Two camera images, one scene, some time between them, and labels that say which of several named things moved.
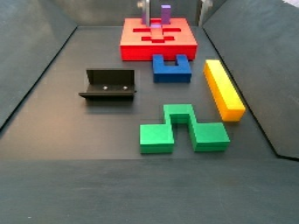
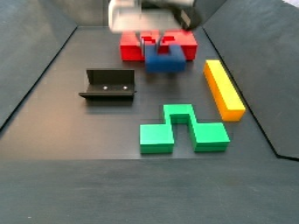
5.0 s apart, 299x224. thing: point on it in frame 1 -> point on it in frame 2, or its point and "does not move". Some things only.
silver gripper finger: [144, 4] -> [143, 45]
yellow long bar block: [225, 94] does not move
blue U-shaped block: [172, 73] -> [163, 63]
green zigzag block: [208, 136] does not move
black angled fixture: [108, 85] does not move
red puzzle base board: [141, 41] does not move
